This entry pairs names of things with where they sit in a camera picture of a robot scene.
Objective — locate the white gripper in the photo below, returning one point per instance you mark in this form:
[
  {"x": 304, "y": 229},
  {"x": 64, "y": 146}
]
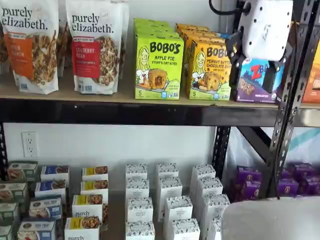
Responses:
[{"x": 265, "y": 27}]

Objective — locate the green Bobo's apple pie box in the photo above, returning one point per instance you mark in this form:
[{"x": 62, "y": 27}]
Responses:
[
  {"x": 152, "y": 25},
  {"x": 155, "y": 30},
  {"x": 150, "y": 20},
  {"x": 160, "y": 75}
]

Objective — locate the blue purple Zbar box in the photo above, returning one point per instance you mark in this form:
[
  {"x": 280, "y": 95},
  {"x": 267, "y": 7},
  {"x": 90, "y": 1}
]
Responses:
[
  {"x": 223, "y": 35},
  {"x": 250, "y": 87}
]

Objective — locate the yellow Bobo's peanut butter box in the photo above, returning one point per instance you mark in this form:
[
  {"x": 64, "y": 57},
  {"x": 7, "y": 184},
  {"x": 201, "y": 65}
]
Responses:
[
  {"x": 197, "y": 32},
  {"x": 202, "y": 38},
  {"x": 191, "y": 26},
  {"x": 210, "y": 80}
]

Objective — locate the orange cardboard snack box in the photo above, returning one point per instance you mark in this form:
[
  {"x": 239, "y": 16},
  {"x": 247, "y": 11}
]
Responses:
[{"x": 312, "y": 82}]

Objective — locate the wooden shelf board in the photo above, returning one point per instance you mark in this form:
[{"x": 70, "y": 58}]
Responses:
[
  {"x": 311, "y": 105},
  {"x": 125, "y": 92}
]

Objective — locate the black metal shelf rack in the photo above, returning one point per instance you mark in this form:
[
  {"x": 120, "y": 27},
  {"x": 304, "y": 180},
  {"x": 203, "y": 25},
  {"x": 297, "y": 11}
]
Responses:
[
  {"x": 310, "y": 117},
  {"x": 125, "y": 112}
]

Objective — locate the purple snack box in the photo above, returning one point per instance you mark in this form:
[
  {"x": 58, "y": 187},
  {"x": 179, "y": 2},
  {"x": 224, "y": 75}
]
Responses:
[
  {"x": 302, "y": 170},
  {"x": 310, "y": 185},
  {"x": 288, "y": 187},
  {"x": 246, "y": 191},
  {"x": 248, "y": 175}
]

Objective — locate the white patterned pantry box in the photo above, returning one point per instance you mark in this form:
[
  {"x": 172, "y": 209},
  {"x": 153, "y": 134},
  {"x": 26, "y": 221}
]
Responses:
[
  {"x": 137, "y": 187},
  {"x": 178, "y": 208},
  {"x": 215, "y": 228},
  {"x": 136, "y": 171},
  {"x": 140, "y": 231},
  {"x": 215, "y": 206},
  {"x": 185, "y": 230},
  {"x": 170, "y": 187},
  {"x": 203, "y": 172},
  {"x": 140, "y": 210},
  {"x": 209, "y": 187},
  {"x": 167, "y": 170}
]

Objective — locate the yellow-label purely elizabeth box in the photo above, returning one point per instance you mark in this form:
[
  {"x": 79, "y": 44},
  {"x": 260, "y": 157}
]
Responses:
[
  {"x": 95, "y": 172},
  {"x": 82, "y": 227},
  {"x": 94, "y": 186},
  {"x": 87, "y": 207}
]

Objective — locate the blue-label oatmeal box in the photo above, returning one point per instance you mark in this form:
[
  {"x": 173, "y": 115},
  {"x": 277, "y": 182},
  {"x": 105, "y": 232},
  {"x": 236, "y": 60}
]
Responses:
[
  {"x": 46, "y": 207},
  {"x": 55, "y": 172},
  {"x": 36, "y": 228},
  {"x": 50, "y": 187}
]

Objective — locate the green-label oatmeal box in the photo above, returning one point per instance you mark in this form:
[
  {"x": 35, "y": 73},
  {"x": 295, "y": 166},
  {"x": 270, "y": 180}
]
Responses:
[
  {"x": 13, "y": 191},
  {"x": 8, "y": 212},
  {"x": 5, "y": 232},
  {"x": 22, "y": 170}
]

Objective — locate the red-label purely elizabeth granola bag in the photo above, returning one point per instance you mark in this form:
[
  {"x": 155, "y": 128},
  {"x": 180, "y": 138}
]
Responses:
[{"x": 95, "y": 50}]

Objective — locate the granola bag with clear window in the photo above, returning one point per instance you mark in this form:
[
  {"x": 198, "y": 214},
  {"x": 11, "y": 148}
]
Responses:
[
  {"x": 63, "y": 37},
  {"x": 3, "y": 52}
]

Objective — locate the orange-label purely elizabeth granola bag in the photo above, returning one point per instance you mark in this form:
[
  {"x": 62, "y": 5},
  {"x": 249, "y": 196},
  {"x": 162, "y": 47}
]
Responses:
[{"x": 30, "y": 50}]

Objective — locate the white wall power outlet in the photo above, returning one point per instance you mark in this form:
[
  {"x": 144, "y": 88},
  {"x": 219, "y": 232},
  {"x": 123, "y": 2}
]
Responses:
[{"x": 29, "y": 144}]

